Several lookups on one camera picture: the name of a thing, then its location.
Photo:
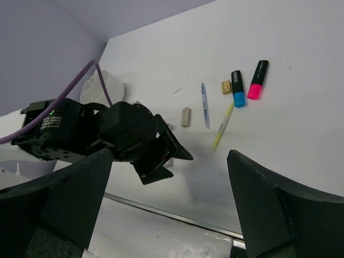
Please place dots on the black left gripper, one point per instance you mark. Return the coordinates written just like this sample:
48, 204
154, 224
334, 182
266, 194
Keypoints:
133, 134

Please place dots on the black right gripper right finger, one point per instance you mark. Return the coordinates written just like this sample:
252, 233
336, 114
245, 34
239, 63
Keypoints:
280, 217

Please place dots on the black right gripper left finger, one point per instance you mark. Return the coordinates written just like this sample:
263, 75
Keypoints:
55, 215

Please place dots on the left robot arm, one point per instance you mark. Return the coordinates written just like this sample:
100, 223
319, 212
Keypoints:
73, 131

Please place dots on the white staple box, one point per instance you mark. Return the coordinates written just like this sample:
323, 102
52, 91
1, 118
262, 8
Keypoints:
169, 163

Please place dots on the beige long eraser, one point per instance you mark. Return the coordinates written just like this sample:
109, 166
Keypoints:
186, 117

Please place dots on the yellow clear pen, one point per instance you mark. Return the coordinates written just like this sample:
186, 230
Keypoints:
222, 127

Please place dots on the blue clear pen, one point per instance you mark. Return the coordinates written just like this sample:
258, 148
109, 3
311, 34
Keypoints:
205, 108

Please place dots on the small tan eraser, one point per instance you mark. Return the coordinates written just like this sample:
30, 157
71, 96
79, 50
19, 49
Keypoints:
226, 87

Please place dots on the white round container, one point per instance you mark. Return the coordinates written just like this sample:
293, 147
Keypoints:
92, 91

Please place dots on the blue capped black highlighter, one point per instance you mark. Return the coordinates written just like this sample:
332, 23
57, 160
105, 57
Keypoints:
238, 89

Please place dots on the pink capped black highlighter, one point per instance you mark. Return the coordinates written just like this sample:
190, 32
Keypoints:
256, 86

